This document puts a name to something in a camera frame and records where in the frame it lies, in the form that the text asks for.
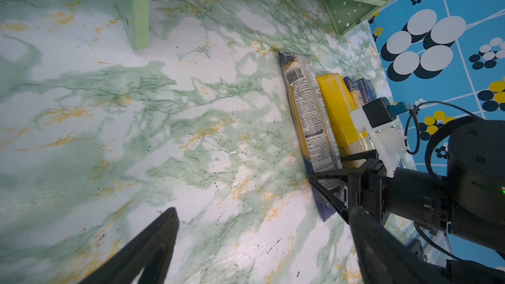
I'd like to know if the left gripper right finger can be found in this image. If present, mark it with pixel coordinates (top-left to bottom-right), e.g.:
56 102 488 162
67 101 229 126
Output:
349 208 450 283

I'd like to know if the clear blue-label spaghetti package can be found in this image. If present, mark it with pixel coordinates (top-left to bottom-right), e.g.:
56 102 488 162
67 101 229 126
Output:
277 50 346 222

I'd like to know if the yellow spaghetti package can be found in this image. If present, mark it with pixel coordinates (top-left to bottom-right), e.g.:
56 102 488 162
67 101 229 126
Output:
316 74 375 168

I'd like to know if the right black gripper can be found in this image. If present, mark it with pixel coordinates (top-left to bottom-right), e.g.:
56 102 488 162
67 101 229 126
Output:
309 159 452 232

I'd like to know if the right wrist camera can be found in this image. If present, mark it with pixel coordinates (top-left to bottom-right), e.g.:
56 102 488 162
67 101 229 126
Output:
350 97 414 177

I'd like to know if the dark blue Barilla spaghetti package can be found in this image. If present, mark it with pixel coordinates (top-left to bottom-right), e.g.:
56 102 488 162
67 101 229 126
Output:
356 78 379 104

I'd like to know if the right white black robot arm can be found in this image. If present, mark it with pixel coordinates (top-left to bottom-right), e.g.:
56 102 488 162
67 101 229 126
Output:
309 116 504 283

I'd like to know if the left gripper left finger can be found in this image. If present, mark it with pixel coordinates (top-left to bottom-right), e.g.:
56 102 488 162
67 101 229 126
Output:
81 208 180 283

